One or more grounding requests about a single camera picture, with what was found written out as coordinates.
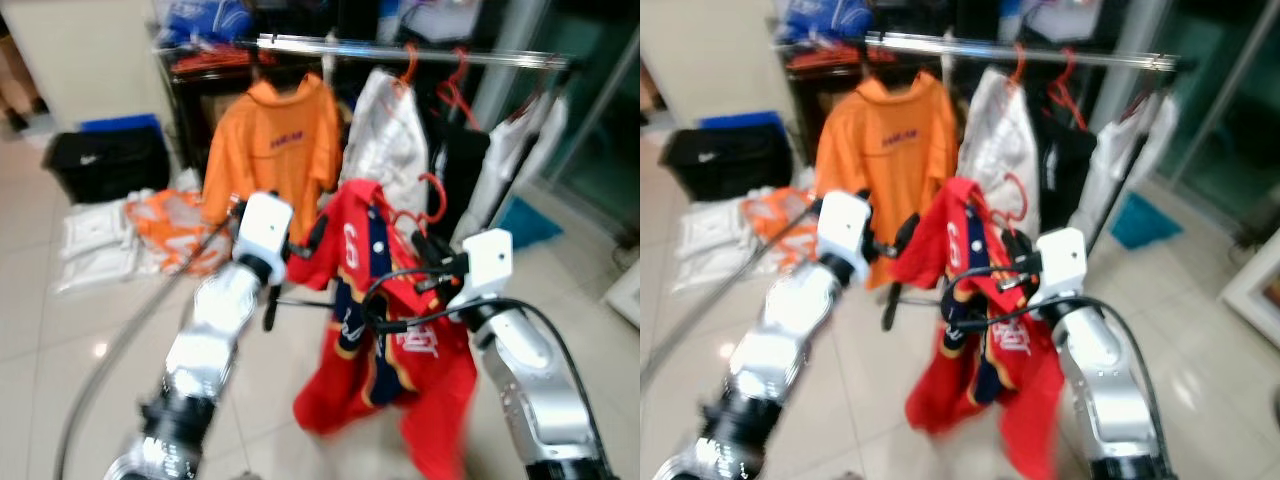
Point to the black storage shelf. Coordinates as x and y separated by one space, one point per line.
805 110
190 110

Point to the orange polo shirt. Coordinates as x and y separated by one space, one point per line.
885 150
270 150

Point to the black garment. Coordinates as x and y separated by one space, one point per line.
1065 165
458 170

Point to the red plastic clothes hanger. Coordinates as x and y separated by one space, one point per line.
1018 68
410 70
443 203
1068 95
458 95
1022 200

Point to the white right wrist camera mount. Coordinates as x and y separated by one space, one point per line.
1062 265
485 265

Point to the metal clothes rack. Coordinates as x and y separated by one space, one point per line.
400 50
1010 48

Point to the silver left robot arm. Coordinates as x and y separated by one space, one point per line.
215 330
790 340

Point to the red polo shirt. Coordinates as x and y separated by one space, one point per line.
430 360
1020 370

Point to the cream white jacket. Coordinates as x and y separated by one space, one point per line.
385 140
1000 140

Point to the white plastic bags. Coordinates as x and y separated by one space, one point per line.
715 240
95 240

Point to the person leg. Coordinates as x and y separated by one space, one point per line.
15 70

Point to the blue bag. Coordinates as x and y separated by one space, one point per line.
205 20
820 20

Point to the teal floor mat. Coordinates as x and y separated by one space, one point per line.
530 222
1145 222

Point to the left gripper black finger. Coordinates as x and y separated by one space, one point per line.
906 232
318 232

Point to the white shirt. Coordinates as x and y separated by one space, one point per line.
1130 140
520 140

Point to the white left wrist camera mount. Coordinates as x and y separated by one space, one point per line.
262 230
845 228

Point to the white framed board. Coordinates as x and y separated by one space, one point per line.
622 295
1250 300

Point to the orange and white bag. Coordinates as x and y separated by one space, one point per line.
790 225
175 230

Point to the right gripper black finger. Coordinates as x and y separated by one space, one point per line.
429 257
1016 259
423 240
1013 241

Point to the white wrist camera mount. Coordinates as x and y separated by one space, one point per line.
845 228
485 265
262 230
1062 265

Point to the black sports bag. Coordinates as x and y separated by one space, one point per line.
725 160
105 165

